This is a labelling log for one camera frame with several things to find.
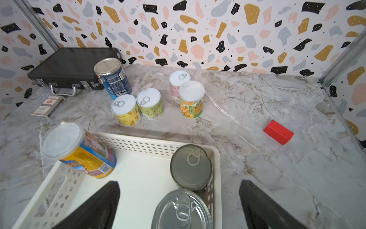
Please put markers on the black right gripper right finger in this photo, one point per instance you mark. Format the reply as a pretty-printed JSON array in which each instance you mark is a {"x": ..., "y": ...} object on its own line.
[{"x": 262, "y": 212}]

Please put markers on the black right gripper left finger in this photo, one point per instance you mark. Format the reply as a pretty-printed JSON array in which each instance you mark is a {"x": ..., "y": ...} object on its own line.
[{"x": 98, "y": 212}]

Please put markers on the blue tin can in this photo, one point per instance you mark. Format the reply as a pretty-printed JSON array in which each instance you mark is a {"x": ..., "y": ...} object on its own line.
[
  {"x": 113, "y": 77},
  {"x": 182, "y": 209}
]

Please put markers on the tall yellow orange can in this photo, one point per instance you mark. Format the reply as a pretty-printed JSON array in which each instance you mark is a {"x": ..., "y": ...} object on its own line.
[{"x": 76, "y": 147}]

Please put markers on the dark tomato tin can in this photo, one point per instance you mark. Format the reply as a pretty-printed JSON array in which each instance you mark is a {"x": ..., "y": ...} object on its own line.
[{"x": 191, "y": 168}]

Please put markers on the white plastic basket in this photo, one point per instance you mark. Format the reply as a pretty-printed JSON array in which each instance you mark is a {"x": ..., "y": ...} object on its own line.
[{"x": 142, "y": 172}]

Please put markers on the red rectangular block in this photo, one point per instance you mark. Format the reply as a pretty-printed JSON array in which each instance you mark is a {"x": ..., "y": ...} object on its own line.
[{"x": 278, "y": 132}]

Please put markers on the yellow pineapple small can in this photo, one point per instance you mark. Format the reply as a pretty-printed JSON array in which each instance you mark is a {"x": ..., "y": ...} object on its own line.
[{"x": 126, "y": 110}]

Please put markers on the playing card box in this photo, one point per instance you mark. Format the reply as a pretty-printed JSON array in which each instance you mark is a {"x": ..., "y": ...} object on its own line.
[{"x": 48, "y": 107}]

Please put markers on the light green small can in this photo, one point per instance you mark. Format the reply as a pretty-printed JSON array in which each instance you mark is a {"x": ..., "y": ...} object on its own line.
[{"x": 150, "y": 103}]

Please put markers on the green peach can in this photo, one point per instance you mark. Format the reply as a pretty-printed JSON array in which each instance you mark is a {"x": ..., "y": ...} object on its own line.
[{"x": 192, "y": 95}]

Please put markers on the black briefcase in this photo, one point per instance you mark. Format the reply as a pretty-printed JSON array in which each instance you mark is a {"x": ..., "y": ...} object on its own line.
[{"x": 71, "y": 69}]

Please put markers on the pink small can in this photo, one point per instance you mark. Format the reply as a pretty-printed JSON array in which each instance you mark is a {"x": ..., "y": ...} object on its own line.
[{"x": 176, "y": 79}]

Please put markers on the right aluminium corner post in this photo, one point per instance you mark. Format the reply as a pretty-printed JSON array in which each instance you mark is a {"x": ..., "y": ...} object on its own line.
[{"x": 345, "y": 60}]

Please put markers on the aluminium corner post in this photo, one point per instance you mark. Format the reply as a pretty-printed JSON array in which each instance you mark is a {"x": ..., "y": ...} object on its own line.
[
  {"x": 345, "y": 60},
  {"x": 28, "y": 12}
]

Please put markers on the left aluminium corner post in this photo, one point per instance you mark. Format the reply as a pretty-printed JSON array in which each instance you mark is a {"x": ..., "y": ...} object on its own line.
[{"x": 28, "y": 12}]

